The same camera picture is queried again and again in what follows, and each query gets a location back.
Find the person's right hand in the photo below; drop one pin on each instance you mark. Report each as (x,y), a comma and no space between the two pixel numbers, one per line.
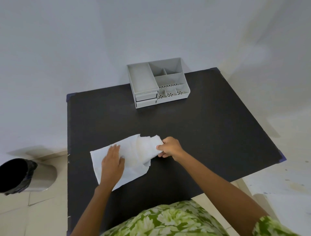
(172,147)

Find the person's left hand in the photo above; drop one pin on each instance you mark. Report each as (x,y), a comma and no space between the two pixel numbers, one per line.
(112,167)

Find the person's left thumb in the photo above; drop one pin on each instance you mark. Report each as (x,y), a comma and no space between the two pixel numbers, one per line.
(122,161)

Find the person's right thumb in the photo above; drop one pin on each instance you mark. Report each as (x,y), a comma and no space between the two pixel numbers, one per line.
(167,139)

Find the white paper towel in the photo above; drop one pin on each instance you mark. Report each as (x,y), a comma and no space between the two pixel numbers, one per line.
(136,155)

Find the person's left forearm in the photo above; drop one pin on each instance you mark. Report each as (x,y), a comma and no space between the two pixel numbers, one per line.
(92,211)

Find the person's right forearm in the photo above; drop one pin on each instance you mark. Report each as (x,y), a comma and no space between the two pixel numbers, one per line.
(218,192)

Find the grey organizer drawer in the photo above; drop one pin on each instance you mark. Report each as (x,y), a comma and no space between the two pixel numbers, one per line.
(146,96)
(146,103)

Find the grey plastic desk organizer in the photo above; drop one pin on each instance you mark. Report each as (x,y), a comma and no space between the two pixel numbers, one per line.
(167,80)

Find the green floral garment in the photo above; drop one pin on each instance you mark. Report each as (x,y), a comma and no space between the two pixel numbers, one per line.
(167,221)

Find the silver metal trash bin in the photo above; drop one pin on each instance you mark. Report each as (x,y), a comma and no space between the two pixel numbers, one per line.
(42,176)

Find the blue table corner tape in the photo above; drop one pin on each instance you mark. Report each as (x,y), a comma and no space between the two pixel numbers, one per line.
(71,96)
(281,157)

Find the white table leg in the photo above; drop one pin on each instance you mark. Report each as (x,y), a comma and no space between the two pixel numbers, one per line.
(252,194)

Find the black bin liner bag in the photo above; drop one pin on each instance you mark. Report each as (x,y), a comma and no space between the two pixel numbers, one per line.
(14,175)

